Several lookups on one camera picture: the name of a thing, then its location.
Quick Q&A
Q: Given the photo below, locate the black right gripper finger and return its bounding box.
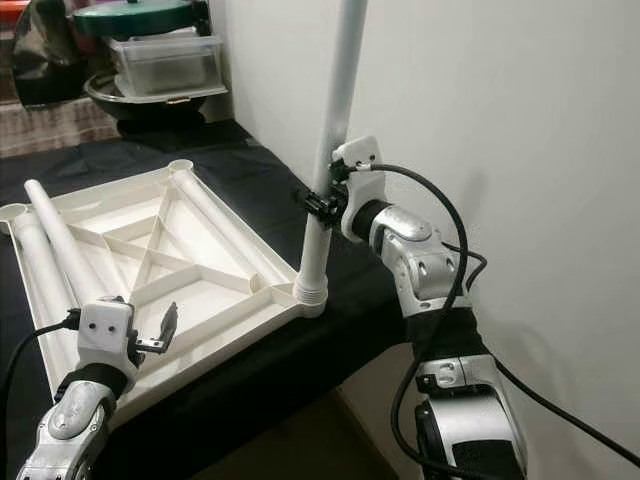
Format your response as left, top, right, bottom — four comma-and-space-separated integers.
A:
297, 185, 333, 223

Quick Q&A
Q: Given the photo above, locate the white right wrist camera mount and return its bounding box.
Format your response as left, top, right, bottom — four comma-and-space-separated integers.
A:
332, 135, 383, 231

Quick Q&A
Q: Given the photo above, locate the black wok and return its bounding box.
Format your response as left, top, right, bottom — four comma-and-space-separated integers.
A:
85, 72, 231, 126

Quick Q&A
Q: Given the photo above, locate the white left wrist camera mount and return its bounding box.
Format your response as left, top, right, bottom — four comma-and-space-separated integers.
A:
78, 296, 141, 369

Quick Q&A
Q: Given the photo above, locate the black tablecloth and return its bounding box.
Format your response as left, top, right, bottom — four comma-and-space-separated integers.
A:
0, 120, 461, 480

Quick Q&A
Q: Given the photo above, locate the green pot lid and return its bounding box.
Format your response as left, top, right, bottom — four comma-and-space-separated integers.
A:
72, 0, 196, 41

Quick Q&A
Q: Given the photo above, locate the patterned cloth covered stand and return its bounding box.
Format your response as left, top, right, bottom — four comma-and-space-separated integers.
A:
0, 98, 121, 159

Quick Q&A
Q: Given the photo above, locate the clear plastic container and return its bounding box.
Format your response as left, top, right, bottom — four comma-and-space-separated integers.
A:
110, 35, 226, 101

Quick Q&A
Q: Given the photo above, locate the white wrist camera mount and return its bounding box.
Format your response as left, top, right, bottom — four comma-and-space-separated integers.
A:
78, 296, 141, 369
332, 135, 383, 231

